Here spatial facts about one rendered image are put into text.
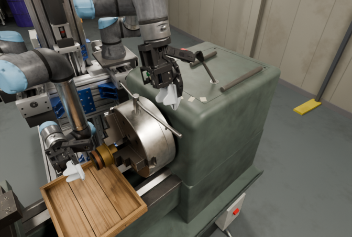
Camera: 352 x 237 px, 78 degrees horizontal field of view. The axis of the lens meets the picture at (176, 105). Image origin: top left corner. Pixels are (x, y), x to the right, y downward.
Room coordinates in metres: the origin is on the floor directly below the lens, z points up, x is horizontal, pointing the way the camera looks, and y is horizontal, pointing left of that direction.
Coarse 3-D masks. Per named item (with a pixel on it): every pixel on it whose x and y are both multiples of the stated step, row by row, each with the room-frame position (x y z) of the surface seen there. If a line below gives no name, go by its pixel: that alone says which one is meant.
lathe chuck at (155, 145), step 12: (120, 108) 0.65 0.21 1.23; (132, 108) 0.64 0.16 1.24; (120, 120) 0.63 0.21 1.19; (132, 120) 0.59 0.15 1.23; (144, 120) 0.60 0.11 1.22; (156, 120) 0.61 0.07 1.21; (132, 132) 0.57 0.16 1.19; (144, 132) 0.56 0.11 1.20; (156, 132) 0.57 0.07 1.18; (132, 144) 0.58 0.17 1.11; (144, 144) 0.52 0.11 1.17; (156, 144) 0.54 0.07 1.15; (144, 156) 0.52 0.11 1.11; (156, 156) 0.52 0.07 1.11; (168, 156) 0.55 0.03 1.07; (144, 168) 0.53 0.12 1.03; (156, 168) 0.52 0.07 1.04
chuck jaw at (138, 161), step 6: (120, 150) 0.56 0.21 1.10; (126, 150) 0.56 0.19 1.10; (132, 150) 0.56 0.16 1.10; (114, 156) 0.53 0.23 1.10; (120, 156) 0.53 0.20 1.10; (126, 156) 0.53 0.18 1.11; (132, 156) 0.53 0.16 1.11; (138, 156) 0.53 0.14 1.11; (120, 162) 0.53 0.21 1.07; (126, 162) 0.51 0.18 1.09; (132, 162) 0.51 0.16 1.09; (138, 162) 0.50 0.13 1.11; (144, 162) 0.51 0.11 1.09; (150, 162) 0.51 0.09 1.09; (138, 168) 0.49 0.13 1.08
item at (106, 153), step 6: (102, 144) 0.58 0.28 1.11; (96, 150) 0.55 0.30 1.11; (102, 150) 0.54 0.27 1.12; (108, 150) 0.54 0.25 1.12; (114, 150) 0.56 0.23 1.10; (90, 156) 0.54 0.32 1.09; (96, 156) 0.52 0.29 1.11; (102, 156) 0.52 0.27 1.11; (108, 156) 0.53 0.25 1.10; (96, 162) 0.50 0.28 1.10; (102, 162) 0.51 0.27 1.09; (108, 162) 0.52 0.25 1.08; (114, 162) 0.53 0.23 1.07; (96, 168) 0.51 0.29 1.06
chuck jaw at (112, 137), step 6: (114, 114) 0.66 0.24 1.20; (108, 120) 0.63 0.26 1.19; (114, 120) 0.64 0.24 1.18; (108, 126) 0.63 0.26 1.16; (114, 126) 0.63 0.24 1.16; (120, 126) 0.64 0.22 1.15; (108, 132) 0.60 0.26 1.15; (114, 132) 0.61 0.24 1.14; (120, 132) 0.62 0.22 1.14; (102, 138) 0.60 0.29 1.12; (108, 138) 0.59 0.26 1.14; (114, 138) 0.60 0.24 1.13; (120, 138) 0.61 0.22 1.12; (108, 144) 0.57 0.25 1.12
